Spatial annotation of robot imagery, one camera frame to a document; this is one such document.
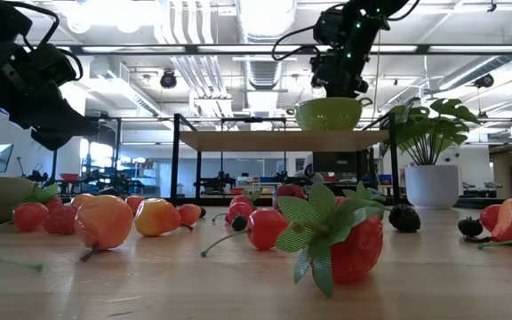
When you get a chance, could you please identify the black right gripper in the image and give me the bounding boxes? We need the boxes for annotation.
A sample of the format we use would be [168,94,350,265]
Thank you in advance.
[309,46,372,99]

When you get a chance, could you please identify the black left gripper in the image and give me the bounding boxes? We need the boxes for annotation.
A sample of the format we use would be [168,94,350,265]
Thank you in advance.
[0,42,101,152]

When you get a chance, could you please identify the green colander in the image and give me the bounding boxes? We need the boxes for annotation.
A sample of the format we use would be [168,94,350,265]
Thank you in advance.
[294,96,374,132]

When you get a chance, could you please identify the red strawberry with green leaves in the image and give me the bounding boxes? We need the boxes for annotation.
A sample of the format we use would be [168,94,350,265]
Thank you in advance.
[24,183,64,212]
[335,180,390,219]
[230,188,264,210]

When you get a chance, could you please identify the dark red apple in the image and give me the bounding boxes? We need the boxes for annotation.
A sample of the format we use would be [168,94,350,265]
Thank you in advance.
[272,182,308,210]

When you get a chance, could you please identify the blackberry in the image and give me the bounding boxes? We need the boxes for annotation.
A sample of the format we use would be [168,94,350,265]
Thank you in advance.
[388,204,421,234]

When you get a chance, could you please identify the red cherry with green stem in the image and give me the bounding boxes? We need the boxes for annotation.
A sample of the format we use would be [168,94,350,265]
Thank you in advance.
[211,202,257,225]
[479,204,502,233]
[12,202,50,233]
[200,208,289,259]

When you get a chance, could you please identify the large red strawberry green leaves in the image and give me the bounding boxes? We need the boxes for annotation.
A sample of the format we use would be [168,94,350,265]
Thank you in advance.
[275,182,385,300]

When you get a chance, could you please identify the wooden shelf with black legs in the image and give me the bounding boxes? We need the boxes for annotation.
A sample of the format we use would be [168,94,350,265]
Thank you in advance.
[170,113,402,212]

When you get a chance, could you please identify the person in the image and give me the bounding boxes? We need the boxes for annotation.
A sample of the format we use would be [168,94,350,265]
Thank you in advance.
[293,153,327,186]

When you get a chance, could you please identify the red raspberry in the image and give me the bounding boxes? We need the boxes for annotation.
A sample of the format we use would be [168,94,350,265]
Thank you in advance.
[43,204,79,236]

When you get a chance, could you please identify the large orange peach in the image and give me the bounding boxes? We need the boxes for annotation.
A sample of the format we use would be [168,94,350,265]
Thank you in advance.
[74,194,135,263]

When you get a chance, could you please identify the yellow-orange peach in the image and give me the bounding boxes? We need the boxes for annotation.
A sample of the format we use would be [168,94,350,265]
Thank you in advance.
[133,197,182,238]

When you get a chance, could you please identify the green plant in white pot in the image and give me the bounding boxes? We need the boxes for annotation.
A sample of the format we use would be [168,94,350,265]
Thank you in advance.
[387,97,482,211]

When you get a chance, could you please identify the small orange-red strawberry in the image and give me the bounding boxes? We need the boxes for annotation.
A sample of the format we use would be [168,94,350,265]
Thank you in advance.
[177,203,203,232]

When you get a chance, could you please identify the black overhead beam with lights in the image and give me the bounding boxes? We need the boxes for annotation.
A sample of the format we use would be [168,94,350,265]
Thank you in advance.
[22,43,512,57]

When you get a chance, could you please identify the black background workstation frame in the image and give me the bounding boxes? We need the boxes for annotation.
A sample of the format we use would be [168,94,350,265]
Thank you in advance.
[50,116,124,196]

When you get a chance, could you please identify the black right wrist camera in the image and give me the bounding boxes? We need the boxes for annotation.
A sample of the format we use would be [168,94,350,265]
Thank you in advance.
[312,9,347,48]

